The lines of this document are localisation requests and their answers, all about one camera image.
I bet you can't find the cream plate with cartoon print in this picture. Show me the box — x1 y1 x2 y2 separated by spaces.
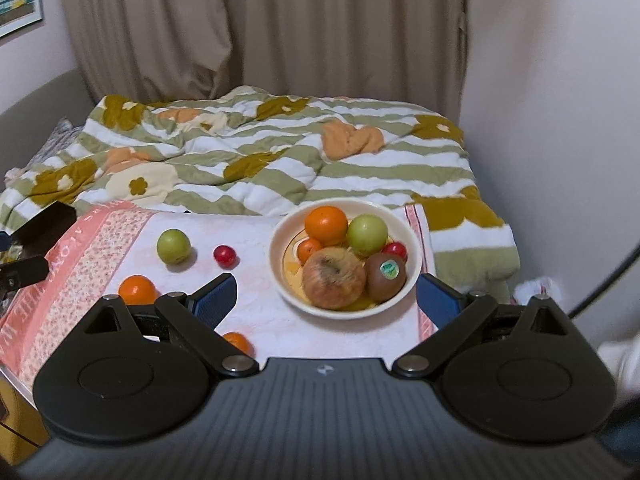
269 198 424 321

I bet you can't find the green striped floral blanket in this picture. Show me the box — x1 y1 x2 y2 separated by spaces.
0 85 521 296

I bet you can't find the person's leg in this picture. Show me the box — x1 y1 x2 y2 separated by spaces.
597 399 640 461

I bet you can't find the large orange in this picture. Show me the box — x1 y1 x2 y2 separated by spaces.
117 274 158 306
304 205 349 247

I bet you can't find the small orange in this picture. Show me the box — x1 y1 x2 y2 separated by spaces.
221 331 254 359
296 238 324 265

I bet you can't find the grey patterned pillow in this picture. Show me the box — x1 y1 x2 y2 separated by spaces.
24 117 84 169

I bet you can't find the white plastic bag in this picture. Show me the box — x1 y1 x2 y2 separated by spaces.
512 274 564 306

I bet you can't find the brown kiwi with sticker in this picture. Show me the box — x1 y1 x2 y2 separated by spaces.
363 253 407 304

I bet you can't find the beige curtain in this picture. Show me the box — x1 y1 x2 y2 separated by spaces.
57 0 471 111

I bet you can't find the white table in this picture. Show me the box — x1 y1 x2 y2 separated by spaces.
0 362 41 413

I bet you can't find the pink printed tablecloth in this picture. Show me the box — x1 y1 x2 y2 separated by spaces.
0 203 439 386

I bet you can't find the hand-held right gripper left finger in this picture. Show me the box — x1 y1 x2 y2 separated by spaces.
74 273 261 379

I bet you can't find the white cloth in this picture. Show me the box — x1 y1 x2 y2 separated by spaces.
597 337 640 399

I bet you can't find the black device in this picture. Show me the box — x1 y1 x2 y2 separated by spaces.
0 254 50 292

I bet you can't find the large green apple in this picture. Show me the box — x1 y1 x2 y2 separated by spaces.
346 213 390 260

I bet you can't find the small green apple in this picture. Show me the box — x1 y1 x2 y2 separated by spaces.
156 228 193 266

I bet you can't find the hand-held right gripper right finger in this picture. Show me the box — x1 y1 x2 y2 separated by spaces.
390 273 577 380

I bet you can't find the grey headboard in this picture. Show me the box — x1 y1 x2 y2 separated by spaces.
0 67 94 171

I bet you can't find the black cable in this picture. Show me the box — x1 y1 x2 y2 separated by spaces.
570 242 640 319

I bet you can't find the wrinkled red apple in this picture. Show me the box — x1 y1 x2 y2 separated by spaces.
301 246 367 310

